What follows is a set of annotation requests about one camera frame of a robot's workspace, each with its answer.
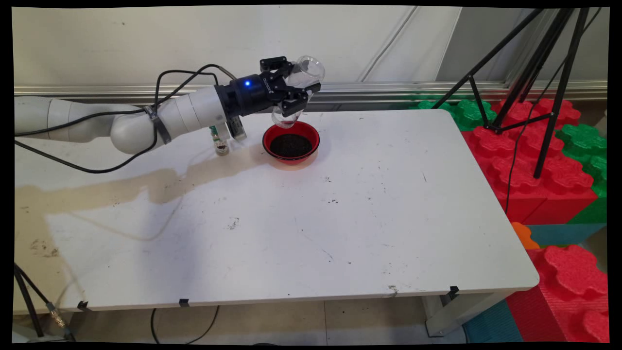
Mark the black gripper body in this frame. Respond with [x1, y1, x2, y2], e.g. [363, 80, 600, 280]
[214, 73, 287, 118]

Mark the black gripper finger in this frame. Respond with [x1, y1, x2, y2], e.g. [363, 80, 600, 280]
[259, 56, 298, 81]
[279, 82, 322, 118]

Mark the clear plastic jar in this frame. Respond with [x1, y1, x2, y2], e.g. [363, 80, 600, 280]
[271, 55, 326, 129]

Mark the black seeds heap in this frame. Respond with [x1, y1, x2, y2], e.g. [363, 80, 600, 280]
[270, 134, 313, 158]

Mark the red bowl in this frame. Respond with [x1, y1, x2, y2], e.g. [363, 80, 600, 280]
[262, 120, 321, 166]

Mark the green capped spice bottle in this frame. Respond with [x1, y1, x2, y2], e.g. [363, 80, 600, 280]
[209, 125, 231, 157]

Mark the green foam block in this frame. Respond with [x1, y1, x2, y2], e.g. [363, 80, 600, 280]
[555, 124, 608, 224]
[411, 95, 497, 132]

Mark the large red foam block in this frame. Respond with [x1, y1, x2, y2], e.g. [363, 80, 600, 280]
[462, 99, 598, 225]

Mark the white metal table leg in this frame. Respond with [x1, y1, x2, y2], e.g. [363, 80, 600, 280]
[422, 292, 508, 337]

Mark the black tripod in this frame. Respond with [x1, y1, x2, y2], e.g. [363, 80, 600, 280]
[432, 7, 591, 179]

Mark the orange foam piece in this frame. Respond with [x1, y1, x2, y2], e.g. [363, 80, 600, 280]
[511, 222, 540, 250]

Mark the teal foam mat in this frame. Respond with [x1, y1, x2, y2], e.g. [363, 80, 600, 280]
[462, 299, 523, 343]

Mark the teal foam block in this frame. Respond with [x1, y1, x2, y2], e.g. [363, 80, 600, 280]
[527, 224, 608, 248]

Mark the black velcro cable strap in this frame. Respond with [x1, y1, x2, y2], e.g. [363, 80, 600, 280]
[143, 105, 172, 145]

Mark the aluminium rail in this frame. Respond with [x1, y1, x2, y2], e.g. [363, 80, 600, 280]
[15, 82, 608, 117]

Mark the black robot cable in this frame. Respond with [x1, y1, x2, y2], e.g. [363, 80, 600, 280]
[15, 63, 239, 175]

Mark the black cable under table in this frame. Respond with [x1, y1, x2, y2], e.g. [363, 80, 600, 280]
[150, 305, 220, 345]

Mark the black cable brass connector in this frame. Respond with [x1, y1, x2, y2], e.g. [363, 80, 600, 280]
[14, 262, 76, 342]

